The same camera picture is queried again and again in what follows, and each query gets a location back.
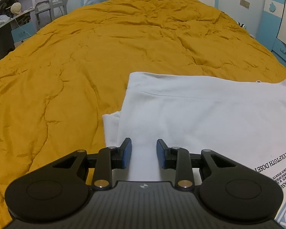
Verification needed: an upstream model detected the blue wardrobe with drawers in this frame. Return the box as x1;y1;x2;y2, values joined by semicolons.
256;0;286;68

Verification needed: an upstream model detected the beige wall switch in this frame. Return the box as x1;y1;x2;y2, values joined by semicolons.
240;0;250;9

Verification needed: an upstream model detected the cream round plush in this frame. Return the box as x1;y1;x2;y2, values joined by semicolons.
10;2;22;15

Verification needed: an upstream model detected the grey metal stool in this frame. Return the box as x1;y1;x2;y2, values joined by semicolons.
35;0;68;30

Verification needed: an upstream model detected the mustard yellow bed quilt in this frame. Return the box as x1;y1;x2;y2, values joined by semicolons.
0;0;286;228

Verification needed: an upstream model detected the desk with shelf unit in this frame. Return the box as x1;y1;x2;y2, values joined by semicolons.
0;0;37;60

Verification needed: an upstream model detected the white printed t-shirt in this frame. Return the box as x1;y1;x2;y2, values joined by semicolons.
103;72;286;228

